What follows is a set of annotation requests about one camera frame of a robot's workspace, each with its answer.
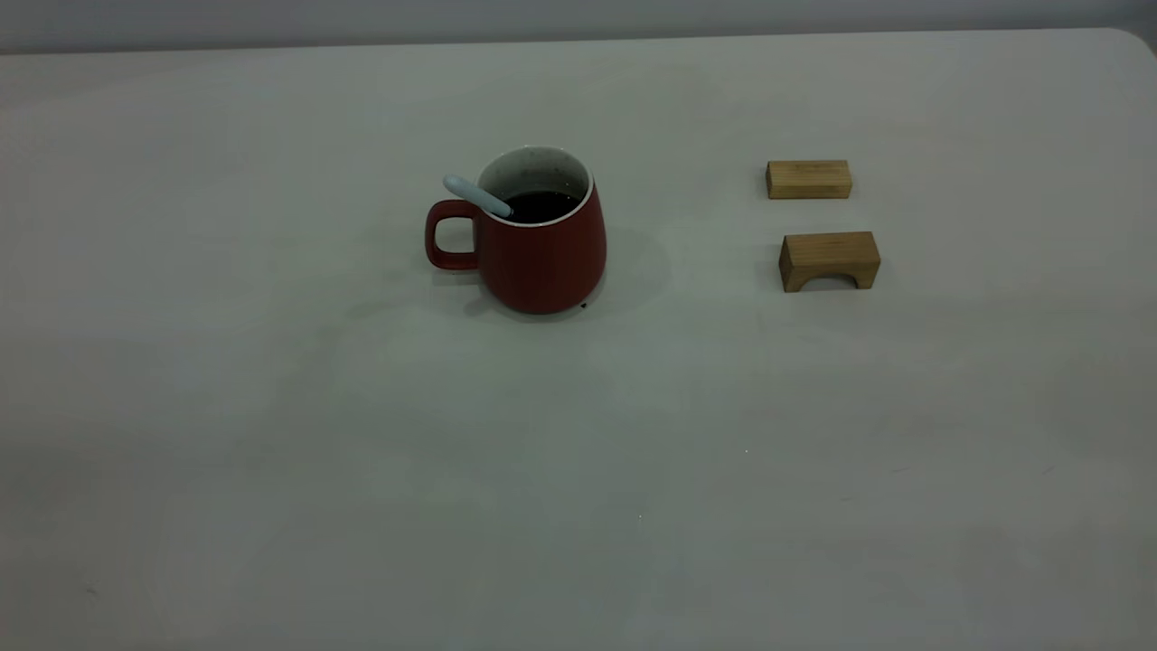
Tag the red ceramic mug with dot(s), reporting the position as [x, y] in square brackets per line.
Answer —
[542, 267]

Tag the dark coffee liquid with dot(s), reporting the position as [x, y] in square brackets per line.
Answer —
[547, 208]

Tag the arched wooden block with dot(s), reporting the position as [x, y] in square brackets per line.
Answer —
[827, 249]

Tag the rectangular wooden block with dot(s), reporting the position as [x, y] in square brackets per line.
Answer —
[809, 179]

